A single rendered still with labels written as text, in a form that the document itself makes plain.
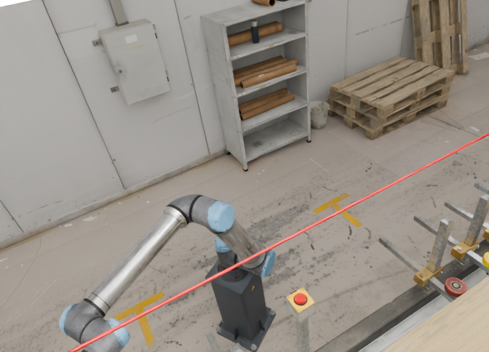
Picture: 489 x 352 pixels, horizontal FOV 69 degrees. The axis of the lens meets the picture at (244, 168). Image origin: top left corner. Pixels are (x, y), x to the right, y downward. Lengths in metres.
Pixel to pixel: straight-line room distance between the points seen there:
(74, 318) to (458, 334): 1.38
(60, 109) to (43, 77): 0.29
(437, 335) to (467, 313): 0.17
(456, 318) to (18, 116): 3.25
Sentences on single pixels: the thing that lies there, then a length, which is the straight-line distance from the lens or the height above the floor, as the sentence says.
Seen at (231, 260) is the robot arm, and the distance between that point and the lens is 1.98.
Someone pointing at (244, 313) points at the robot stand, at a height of 0.37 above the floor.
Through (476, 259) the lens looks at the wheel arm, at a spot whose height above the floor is 0.85.
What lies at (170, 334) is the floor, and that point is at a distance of 2.78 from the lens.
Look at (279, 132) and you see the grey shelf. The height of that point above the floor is 0.14.
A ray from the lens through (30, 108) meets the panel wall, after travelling 3.46.
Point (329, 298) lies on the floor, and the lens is 2.77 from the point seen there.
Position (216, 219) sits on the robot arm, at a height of 1.38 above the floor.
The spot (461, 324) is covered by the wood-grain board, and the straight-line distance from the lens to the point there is 1.74.
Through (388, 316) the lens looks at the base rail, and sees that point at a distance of 1.92.
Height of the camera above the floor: 2.33
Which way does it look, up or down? 37 degrees down
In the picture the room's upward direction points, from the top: 9 degrees counter-clockwise
